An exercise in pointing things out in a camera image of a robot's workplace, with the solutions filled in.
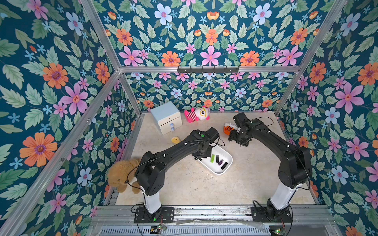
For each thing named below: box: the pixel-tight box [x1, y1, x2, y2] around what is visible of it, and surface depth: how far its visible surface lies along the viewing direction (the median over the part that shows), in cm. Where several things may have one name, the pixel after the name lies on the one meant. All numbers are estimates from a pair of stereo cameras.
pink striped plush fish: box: [184, 105, 211, 124], surface depth 113 cm
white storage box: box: [196, 145, 234, 176], surface depth 93 cm
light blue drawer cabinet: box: [150, 101, 183, 136], surface depth 103 cm
